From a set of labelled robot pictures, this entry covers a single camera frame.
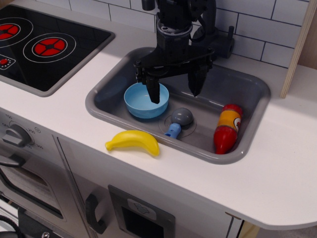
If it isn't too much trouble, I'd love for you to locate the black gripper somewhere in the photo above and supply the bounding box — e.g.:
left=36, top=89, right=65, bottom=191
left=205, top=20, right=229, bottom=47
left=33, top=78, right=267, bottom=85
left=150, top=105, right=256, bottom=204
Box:
left=134, top=24, right=214, bottom=104

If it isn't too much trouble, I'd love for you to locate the blue handled grey spoon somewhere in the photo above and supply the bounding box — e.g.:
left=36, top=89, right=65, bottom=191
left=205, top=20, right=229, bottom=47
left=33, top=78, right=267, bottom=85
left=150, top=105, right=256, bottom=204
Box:
left=165, top=108, right=194, bottom=139

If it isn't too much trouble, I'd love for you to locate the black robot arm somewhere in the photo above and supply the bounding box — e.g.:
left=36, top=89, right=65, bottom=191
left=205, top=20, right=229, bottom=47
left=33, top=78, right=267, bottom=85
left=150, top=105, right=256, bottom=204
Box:
left=134, top=0, right=214, bottom=104

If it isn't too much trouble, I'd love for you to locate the light blue bowl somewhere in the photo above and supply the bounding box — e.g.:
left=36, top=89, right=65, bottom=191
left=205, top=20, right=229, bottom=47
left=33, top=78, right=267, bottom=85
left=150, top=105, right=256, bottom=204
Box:
left=124, top=83, right=169, bottom=119

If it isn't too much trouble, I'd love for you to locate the grey toy sink basin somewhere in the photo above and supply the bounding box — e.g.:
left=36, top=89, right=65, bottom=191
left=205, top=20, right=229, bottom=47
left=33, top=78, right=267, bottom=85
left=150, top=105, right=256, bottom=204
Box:
left=85, top=47, right=270, bottom=165

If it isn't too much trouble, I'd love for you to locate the dark grey toy faucet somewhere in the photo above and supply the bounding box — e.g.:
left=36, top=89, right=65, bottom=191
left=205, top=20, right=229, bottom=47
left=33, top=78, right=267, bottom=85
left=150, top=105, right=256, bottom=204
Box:
left=192, top=0, right=235, bottom=59

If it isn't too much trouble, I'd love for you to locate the red yellow ketchup bottle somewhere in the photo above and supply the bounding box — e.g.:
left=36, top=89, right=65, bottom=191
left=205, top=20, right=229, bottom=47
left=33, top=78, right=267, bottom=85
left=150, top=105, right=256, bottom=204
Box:
left=213, top=104, right=243, bottom=154

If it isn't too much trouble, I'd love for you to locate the yellow toy banana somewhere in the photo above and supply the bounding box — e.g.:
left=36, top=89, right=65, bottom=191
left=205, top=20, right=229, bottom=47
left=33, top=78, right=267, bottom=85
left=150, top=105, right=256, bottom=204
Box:
left=105, top=130, right=160, bottom=156

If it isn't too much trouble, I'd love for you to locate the black toy stovetop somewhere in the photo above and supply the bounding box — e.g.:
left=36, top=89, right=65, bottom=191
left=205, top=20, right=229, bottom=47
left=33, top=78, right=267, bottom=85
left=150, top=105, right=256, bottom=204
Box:
left=0, top=4, right=115, bottom=97

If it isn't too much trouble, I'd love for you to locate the grey dispenser panel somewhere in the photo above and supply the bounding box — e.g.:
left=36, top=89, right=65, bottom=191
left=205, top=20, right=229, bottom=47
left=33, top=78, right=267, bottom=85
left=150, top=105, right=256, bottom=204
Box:
left=108, top=185, right=175, bottom=238

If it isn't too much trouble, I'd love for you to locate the grey oven knob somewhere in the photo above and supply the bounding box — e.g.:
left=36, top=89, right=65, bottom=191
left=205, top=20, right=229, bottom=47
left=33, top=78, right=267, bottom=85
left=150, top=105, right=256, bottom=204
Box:
left=2, top=124, right=32, bottom=148

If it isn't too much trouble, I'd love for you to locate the grey oven door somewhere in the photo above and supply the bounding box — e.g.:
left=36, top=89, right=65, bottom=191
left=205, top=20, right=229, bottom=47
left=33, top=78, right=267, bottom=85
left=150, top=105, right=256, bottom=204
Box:
left=0, top=142, right=89, bottom=238

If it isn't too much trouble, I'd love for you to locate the light wooden side post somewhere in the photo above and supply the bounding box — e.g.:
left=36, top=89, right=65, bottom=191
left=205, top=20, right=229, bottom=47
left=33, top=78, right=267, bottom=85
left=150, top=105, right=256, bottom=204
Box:
left=279, top=0, right=317, bottom=99

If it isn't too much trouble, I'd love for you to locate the dark grey cabinet handle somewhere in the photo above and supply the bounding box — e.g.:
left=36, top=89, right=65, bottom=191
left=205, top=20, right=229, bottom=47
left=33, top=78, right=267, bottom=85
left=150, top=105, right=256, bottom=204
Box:
left=85, top=194, right=107, bottom=235

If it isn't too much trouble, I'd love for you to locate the grey oven door handle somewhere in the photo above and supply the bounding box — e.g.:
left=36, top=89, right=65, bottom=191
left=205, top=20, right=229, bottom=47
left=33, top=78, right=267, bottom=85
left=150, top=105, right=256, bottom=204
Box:
left=0, top=154, right=26, bottom=168

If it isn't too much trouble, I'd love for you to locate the black cable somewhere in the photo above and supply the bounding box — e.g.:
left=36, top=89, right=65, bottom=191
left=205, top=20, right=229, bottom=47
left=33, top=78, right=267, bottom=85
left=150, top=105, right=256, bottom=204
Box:
left=0, top=215, right=24, bottom=238

